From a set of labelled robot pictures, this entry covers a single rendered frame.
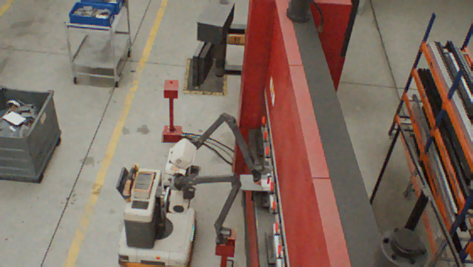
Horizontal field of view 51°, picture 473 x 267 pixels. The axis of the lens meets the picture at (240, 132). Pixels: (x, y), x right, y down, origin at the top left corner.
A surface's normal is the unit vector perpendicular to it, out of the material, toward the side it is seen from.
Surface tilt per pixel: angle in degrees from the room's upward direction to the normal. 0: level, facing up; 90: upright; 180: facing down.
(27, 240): 0
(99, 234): 0
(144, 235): 90
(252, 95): 90
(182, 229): 0
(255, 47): 90
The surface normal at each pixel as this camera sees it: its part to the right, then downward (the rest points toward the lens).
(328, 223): 0.08, -0.75
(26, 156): -0.06, 0.66
